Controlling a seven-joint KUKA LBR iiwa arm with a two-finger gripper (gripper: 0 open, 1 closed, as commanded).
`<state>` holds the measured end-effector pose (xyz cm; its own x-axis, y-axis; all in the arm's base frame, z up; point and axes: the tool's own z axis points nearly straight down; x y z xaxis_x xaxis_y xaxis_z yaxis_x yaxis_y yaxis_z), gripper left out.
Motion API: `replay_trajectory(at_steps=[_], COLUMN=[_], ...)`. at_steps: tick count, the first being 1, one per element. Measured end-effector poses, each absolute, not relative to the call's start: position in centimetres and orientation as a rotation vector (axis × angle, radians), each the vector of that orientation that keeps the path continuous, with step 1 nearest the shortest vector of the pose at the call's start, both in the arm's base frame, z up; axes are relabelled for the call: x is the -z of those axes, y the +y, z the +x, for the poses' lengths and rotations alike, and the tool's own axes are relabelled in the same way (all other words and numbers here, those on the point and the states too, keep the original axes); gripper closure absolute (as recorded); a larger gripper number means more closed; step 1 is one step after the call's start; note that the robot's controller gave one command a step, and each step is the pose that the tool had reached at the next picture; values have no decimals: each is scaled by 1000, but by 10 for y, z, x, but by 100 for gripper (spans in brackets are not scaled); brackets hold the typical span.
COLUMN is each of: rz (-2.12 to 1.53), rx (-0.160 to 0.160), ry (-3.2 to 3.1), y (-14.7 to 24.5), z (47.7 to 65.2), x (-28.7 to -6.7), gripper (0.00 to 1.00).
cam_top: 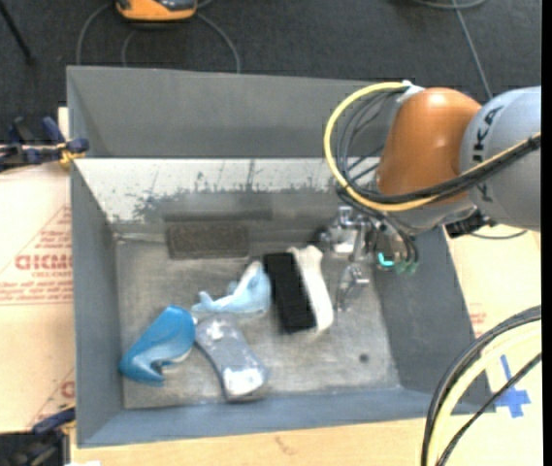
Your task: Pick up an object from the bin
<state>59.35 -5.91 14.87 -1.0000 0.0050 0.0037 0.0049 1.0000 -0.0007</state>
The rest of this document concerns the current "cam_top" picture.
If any grey metal bin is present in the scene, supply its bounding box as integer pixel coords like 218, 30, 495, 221
65, 64, 494, 449

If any cardboard board with red print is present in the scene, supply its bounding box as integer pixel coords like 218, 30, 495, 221
0, 106, 542, 436

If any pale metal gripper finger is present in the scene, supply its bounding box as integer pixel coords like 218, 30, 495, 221
335, 263, 372, 313

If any black cylinder on white bracket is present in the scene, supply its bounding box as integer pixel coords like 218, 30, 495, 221
442, 207, 498, 238

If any light blue toy whale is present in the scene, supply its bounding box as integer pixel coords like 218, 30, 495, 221
189, 259, 274, 316

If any black brush with white handle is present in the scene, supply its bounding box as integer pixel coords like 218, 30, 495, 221
261, 245, 336, 336

